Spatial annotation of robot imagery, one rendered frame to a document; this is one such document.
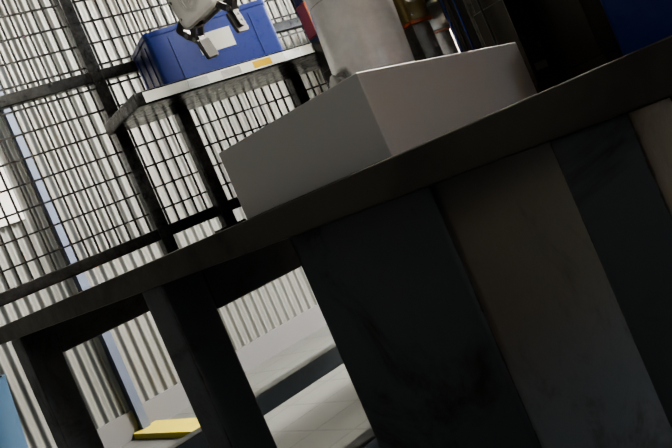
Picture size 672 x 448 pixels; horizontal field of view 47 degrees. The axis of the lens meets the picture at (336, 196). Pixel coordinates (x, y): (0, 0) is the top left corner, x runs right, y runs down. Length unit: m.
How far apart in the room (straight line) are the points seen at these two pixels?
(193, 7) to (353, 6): 0.45
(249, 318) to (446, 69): 3.20
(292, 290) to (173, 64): 2.64
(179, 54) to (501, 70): 0.89
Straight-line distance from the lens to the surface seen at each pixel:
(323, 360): 2.43
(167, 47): 1.77
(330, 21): 1.11
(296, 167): 1.00
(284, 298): 4.22
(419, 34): 1.61
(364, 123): 0.89
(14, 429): 3.12
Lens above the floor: 0.70
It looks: 1 degrees down
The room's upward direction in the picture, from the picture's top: 23 degrees counter-clockwise
